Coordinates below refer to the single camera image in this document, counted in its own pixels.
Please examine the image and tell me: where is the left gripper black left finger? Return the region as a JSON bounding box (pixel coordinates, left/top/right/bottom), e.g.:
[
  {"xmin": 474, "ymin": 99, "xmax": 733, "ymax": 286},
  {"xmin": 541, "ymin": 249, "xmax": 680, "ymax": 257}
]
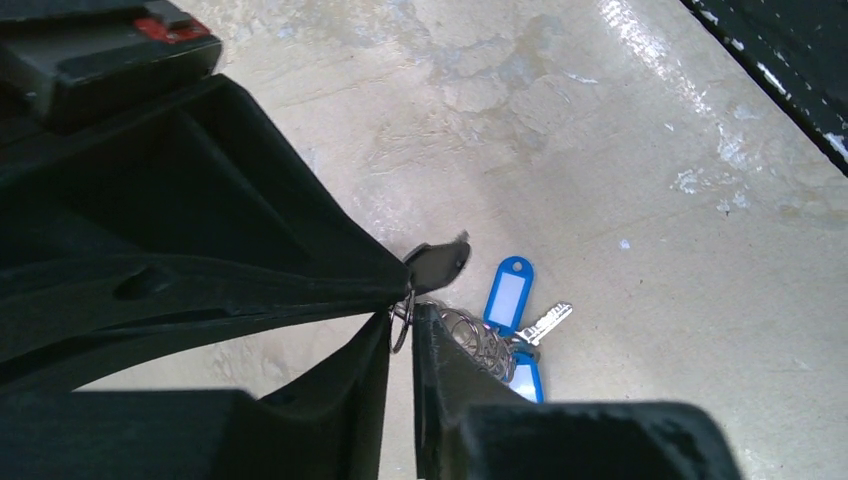
[{"xmin": 1, "ymin": 313, "xmax": 390, "ymax": 479}]

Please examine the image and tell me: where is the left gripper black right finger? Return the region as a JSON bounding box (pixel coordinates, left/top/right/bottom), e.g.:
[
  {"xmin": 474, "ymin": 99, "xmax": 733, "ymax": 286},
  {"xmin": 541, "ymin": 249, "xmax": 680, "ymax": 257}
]
[{"xmin": 411, "ymin": 304, "xmax": 742, "ymax": 479}]

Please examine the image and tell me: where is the blue plastic key tag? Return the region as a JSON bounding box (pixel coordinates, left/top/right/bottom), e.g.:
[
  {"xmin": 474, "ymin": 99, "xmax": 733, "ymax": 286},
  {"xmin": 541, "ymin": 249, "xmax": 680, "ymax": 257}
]
[{"xmin": 483, "ymin": 256, "xmax": 535, "ymax": 336}]

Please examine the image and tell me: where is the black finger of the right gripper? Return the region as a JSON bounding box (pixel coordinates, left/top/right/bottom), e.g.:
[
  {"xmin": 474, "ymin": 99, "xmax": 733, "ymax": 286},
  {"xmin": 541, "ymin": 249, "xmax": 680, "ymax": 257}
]
[{"xmin": 1, "ymin": 75, "xmax": 409, "ymax": 394}]

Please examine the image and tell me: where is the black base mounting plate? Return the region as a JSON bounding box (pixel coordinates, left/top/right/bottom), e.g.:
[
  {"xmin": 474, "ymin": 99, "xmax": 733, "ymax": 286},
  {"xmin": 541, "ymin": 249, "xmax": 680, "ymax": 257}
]
[{"xmin": 683, "ymin": 0, "xmax": 847, "ymax": 174}]

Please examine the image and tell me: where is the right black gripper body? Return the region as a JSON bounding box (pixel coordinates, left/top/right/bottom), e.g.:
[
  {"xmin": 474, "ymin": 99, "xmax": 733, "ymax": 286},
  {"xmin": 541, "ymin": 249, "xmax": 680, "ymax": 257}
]
[{"xmin": 1, "ymin": 1, "xmax": 223, "ymax": 173}]

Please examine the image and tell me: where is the large keyring with keys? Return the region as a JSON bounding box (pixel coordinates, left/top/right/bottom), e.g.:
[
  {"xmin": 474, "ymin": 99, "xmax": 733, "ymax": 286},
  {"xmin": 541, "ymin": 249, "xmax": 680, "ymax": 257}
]
[{"xmin": 389, "ymin": 293, "xmax": 538, "ymax": 383}]

